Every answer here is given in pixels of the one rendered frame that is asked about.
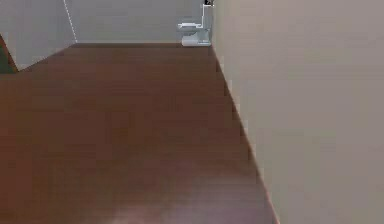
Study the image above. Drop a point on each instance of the small black wall fixture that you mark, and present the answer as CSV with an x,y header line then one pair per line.
x,y
208,2

